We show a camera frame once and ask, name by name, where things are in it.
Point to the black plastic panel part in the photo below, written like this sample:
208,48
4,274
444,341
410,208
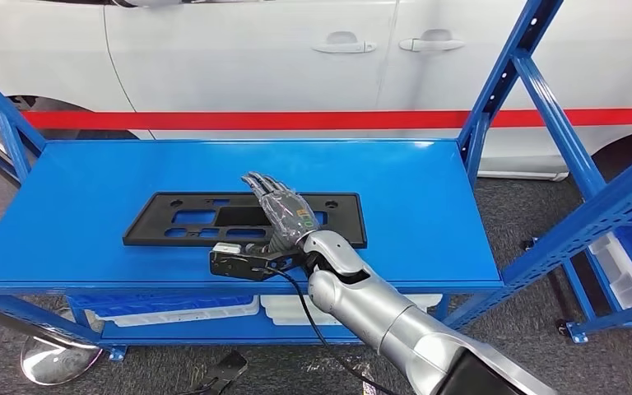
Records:
152,223

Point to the chrome stanchion post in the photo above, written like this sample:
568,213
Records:
60,360

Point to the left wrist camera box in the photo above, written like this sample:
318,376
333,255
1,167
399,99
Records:
229,370

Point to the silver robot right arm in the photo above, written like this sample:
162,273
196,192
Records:
403,332

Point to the stacked white plastic crates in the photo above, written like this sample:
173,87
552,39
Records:
283,311
627,289

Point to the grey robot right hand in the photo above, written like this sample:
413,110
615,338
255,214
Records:
286,215

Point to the blue metal shelf rack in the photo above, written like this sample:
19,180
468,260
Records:
621,319
76,218

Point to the white car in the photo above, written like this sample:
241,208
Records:
239,54

